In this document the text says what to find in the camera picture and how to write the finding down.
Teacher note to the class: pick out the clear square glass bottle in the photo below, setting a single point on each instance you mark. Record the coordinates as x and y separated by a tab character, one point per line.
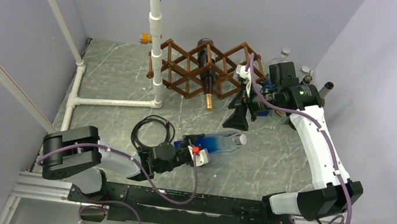
303	71

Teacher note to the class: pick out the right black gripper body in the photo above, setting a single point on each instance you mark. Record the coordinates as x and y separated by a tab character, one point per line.
243	103

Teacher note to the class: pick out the clear bottle red label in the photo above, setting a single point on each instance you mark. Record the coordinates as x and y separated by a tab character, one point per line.
284	56

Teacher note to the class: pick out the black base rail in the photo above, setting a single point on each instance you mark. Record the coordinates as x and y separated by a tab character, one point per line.
152	208

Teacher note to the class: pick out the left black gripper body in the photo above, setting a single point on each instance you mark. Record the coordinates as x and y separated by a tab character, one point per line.
183	152

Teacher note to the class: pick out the white pvc pipe frame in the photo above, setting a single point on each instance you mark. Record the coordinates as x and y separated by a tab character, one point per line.
153	38

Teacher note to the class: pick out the brown wooden wine rack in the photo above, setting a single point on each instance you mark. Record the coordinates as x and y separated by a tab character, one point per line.
180	71

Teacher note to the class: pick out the dark green wine bottle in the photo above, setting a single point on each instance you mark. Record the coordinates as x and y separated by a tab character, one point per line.
324	91

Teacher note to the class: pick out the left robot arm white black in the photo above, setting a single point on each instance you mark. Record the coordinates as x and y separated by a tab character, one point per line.
80	156

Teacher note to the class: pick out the dark bottle gold cap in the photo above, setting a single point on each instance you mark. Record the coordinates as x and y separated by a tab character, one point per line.
207	78

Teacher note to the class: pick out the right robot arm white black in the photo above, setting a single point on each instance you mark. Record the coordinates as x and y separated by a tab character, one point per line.
334	192

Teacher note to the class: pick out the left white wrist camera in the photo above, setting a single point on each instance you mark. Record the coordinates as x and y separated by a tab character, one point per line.
199	156

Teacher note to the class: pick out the blue glass bottle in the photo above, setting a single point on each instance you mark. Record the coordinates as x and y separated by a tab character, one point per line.
267	89
226	141

